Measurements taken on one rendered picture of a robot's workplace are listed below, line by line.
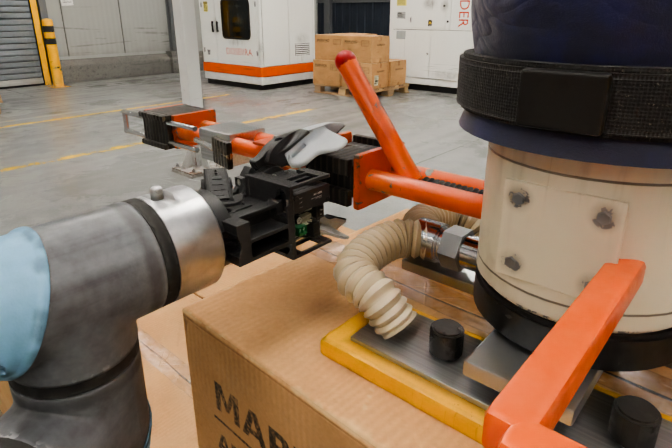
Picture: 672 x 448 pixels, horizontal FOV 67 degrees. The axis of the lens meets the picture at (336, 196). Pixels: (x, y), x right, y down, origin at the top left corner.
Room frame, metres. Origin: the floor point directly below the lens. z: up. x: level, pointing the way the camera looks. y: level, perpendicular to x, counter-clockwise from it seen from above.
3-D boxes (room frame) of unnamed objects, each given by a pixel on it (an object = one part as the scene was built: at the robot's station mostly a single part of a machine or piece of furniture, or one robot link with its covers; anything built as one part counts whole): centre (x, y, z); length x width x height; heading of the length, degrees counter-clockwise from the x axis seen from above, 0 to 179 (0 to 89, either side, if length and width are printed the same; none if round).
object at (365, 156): (0.55, -0.02, 1.08); 0.10 x 0.08 x 0.06; 139
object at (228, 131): (0.69, 0.14, 1.07); 0.07 x 0.07 x 0.04; 49
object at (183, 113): (0.78, 0.24, 1.07); 0.08 x 0.07 x 0.05; 49
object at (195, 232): (0.39, 0.13, 1.06); 0.09 x 0.05 x 0.10; 48
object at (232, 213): (0.44, 0.07, 1.06); 0.12 x 0.09 x 0.08; 138
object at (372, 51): (8.41, -0.41, 0.45); 1.21 x 1.03 x 0.91; 49
